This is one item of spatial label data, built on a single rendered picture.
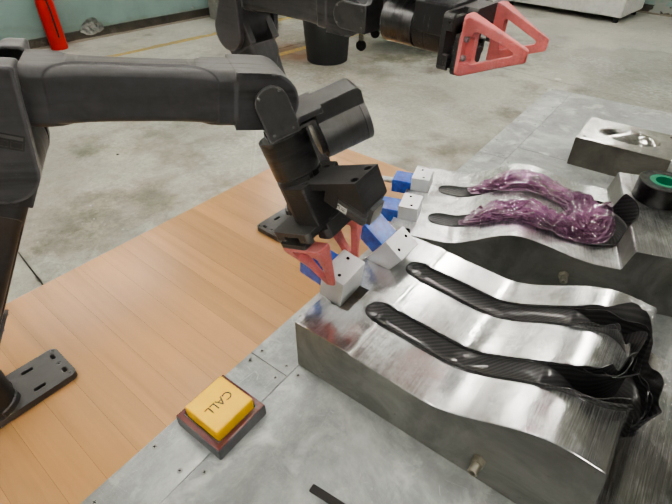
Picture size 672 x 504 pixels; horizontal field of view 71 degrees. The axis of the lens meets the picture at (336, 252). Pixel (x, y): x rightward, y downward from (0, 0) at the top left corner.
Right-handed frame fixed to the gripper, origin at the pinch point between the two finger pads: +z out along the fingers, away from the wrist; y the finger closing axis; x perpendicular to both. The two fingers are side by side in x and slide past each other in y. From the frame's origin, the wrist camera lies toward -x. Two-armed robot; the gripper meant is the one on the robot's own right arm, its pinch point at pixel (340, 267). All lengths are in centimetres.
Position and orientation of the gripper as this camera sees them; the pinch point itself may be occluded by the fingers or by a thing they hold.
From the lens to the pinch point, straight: 63.0
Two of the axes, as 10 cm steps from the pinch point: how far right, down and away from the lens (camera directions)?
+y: 6.0, -5.9, 5.4
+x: -7.2, -1.0, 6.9
